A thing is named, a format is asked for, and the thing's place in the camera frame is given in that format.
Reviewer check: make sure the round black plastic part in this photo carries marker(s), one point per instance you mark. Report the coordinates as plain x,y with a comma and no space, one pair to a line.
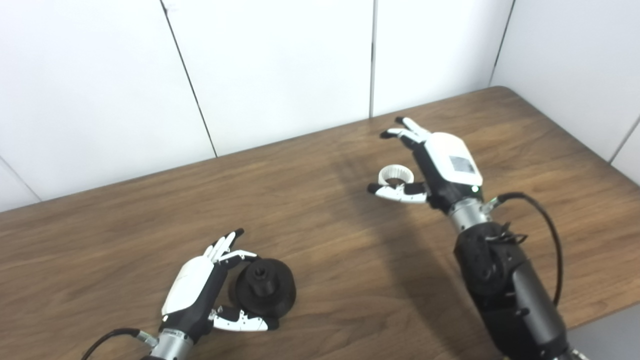
270,295

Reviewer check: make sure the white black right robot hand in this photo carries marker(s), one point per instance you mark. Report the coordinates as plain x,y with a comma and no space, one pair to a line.
447,160

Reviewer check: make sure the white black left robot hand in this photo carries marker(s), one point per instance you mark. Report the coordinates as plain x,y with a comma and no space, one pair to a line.
190,290

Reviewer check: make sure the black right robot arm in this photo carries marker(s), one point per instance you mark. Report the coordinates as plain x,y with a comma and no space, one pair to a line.
510,290

